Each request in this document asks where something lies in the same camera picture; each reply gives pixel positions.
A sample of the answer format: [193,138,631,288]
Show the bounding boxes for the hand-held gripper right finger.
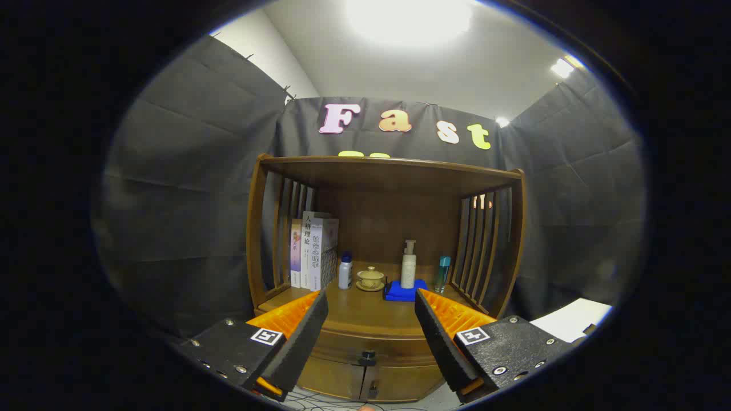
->
[414,288,577,403]

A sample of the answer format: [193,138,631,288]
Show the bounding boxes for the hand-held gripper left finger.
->
[171,289,330,403]

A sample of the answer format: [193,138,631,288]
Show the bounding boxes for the wooden drawer with black knob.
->
[311,328,440,367]

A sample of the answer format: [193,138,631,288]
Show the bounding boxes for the wooden countertop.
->
[258,260,493,339]

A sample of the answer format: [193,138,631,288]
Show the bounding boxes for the brown wooden cabinet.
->
[246,153,526,403]

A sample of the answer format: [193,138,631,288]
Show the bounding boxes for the blue folded cloth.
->
[384,278,429,302]

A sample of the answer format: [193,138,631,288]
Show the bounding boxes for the teal capped clear bottle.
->
[434,256,452,294]

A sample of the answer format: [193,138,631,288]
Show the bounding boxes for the white pump bottle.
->
[400,240,417,289]

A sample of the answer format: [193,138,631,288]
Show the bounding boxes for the white bottle with blue cap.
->
[338,252,354,290]

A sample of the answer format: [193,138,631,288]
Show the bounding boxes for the purple spine book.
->
[290,219,303,289]

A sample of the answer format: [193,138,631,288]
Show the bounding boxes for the thin white book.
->
[300,211,332,290]

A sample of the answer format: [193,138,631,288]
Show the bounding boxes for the yellow lidded ceramic teacup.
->
[356,266,385,292]

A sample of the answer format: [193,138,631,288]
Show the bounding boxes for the white slatted plastic furniture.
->
[530,297,614,344]

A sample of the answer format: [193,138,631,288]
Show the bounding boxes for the black backdrop cloth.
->
[91,34,649,343]

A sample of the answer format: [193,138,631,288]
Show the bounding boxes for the floor cables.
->
[283,388,457,411]

